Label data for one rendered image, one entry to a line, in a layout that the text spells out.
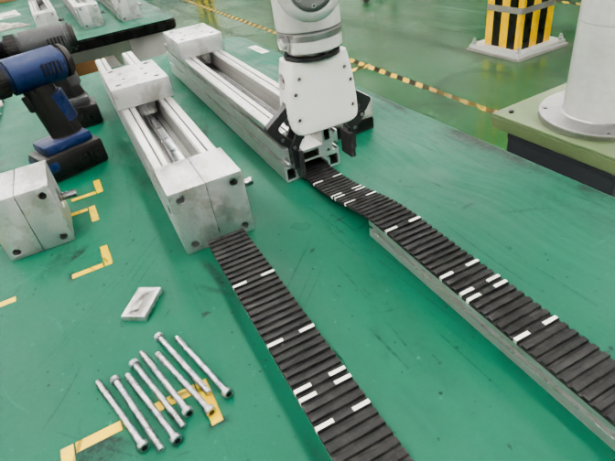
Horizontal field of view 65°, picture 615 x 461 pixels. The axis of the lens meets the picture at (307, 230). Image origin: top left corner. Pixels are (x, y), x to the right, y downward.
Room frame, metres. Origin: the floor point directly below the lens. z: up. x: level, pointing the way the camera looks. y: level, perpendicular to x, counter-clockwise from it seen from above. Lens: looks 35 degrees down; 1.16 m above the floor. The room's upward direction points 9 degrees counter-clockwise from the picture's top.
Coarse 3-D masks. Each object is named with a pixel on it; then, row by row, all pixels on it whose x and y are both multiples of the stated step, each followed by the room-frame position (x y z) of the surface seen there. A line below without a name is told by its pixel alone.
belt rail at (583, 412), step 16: (384, 240) 0.48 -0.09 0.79; (400, 256) 0.44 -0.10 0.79; (416, 272) 0.41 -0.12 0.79; (432, 288) 0.38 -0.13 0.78; (448, 288) 0.36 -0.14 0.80; (448, 304) 0.36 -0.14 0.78; (464, 304) 0.34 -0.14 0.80; (480, 320) 0.32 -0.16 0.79; (496, 336) 0.30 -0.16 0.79; (512, 352) 0.28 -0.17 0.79; (528, 368) 0.26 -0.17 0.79; (544, 368) 0.25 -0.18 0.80; (544, 384) 0.24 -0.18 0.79; (560, 384) 0.23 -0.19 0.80; (560, 400) 0.23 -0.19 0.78; (576, 400) 0.22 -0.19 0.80; (576, 416) 0.21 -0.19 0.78; (592, 416) 0.21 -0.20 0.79; (608, 432) 0.19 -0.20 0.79
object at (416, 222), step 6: (408, 222) 0.47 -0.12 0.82; (414, 222) 0.47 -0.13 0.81; (420, 222) 0.47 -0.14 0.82; (390, 228) 0.46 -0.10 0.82; (396, 228) 0.46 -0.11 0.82; (402, 228) 0.46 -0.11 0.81; (408, 228) 0.46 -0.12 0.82; (414, 228) 0.46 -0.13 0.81; (390, 234) 0.45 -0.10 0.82; (396, 234) 0.45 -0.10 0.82; (402, 234) 0.45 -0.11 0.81
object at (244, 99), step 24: (168, 48) 1.37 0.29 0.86; (192, 72) 1.17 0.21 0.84; (216, 72) 1.15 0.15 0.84; (240, 72) 1.05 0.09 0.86; (216, 96) 0.99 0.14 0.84; (240, 96) 0.88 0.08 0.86; (264, 96) 0.93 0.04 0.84; (240, 120) 0.86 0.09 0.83; (264, 120) 0.74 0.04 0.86; (264, 144) 0.75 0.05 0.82; (312, 144) 0.71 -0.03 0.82; (288, 168) 0.68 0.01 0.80
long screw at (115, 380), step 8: (112, 384) 0.32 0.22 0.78; (120, 384) 0.32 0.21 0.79; (120, 392) 0.31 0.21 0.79; (128, 400) 0.30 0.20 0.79; (136, 408) 0.29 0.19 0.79; (136, 416) 0.28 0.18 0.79; (144, 424) 0.27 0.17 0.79; (152, 432) 0.26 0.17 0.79; (152, 440) 0.25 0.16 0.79; (160, 448) 0.24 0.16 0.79
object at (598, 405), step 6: (606, 396) 0.21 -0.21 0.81; (612, 396) 0.21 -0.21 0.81; (594, 402) 0.20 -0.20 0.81; (600, 402) 0.20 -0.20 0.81; (606, 402) 0.20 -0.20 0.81; (612, 402) 0.20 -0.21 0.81; (594, 408) 0.20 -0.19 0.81; (600, 408) 0.20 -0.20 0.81; (606, 408) 0.20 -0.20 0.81; (612, 408) 0.20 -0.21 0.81; (600, 414) 0.20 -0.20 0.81; (606, 414) 0.19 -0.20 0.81; (612, 414) 0.19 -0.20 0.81; (612, 420) 0.19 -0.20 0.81
